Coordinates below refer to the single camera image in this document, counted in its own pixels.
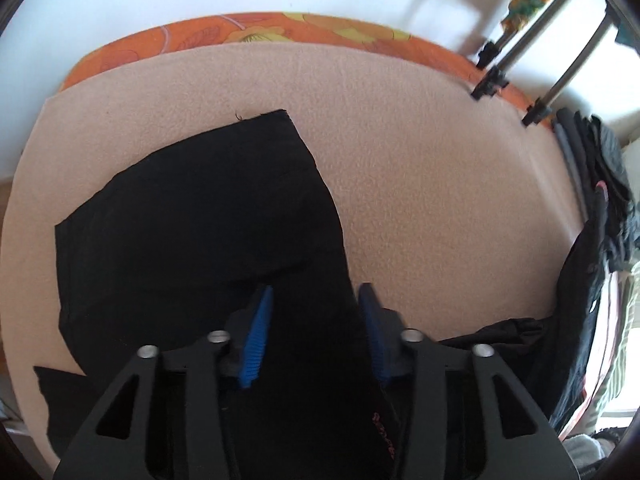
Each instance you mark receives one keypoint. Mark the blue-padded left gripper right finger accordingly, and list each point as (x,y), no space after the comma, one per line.
(389,358)

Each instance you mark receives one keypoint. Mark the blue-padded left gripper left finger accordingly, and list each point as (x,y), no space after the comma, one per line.
(248,330)

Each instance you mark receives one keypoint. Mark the black pants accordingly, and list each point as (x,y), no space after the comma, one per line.
(152,266)

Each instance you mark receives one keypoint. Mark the striped white green pillow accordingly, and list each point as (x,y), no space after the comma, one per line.
(605,372)

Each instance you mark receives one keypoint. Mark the stack of folded dark clothes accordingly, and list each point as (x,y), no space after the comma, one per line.
(596,154)

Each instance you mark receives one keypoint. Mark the orange floral mattress sheet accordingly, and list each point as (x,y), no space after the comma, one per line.
(280,35)

